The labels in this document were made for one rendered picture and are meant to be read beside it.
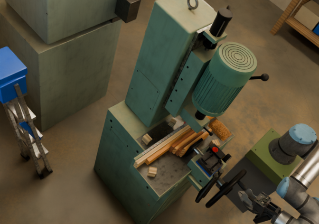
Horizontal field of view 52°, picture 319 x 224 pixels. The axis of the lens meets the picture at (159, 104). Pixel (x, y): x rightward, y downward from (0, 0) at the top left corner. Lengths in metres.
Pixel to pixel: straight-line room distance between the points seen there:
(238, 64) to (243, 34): 2.87
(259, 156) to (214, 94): 0.95
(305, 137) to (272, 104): 1.46
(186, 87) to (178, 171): 0.43
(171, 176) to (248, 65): 0.66
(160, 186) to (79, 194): 1.00
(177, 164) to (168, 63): 0.52
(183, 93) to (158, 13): 0.39
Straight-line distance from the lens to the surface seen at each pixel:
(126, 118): 1.85
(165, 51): 1.45
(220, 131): 1.84
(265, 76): 1.48
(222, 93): 1.38
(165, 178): 1.61
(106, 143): 2.11
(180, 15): 1.38
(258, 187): 2.48
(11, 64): 1.56
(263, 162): 2.26
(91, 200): 2.47
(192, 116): 1.63
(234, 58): 1.33
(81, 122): 2.75
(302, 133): 2.17
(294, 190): 1.62
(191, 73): 1.45
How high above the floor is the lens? 2.32
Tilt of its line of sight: 51 degrees down
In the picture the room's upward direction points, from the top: 24 degrees clockwise
